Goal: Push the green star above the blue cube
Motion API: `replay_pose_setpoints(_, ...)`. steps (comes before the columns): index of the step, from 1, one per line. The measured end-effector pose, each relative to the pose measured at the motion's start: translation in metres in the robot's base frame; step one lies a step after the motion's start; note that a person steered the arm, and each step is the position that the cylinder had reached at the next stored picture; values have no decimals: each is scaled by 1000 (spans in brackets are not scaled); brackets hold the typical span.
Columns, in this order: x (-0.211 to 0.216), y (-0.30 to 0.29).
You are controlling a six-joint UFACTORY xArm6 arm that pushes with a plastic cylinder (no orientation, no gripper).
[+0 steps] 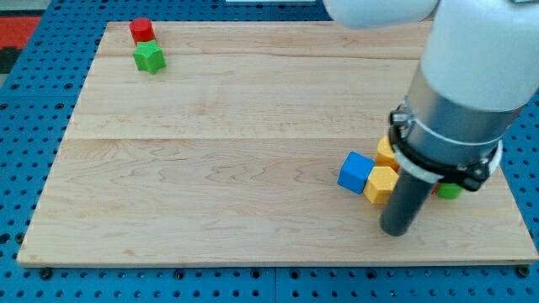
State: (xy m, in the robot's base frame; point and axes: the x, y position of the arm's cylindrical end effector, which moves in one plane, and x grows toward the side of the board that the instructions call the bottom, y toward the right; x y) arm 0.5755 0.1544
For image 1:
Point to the yellow block behind arm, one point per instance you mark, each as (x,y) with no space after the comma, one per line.
(385,156)

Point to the red block under arm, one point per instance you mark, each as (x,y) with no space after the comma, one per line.
(435,189)

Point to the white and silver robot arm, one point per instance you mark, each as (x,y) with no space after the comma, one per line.
(478,69)

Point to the blue cube block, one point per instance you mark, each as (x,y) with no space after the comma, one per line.
(354,172)

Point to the green star block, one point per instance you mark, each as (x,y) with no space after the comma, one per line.
(149,57)

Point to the light wooden board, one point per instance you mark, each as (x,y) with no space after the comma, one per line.
(230,155)

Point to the yellow hexagon block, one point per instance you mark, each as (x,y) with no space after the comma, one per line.
(380,184)

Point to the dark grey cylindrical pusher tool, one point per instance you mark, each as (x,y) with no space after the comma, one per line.
(404,204)

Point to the red cylinder block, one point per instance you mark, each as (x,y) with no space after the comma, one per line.
(141,30)

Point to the green cylinder block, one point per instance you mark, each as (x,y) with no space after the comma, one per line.
(448,191)

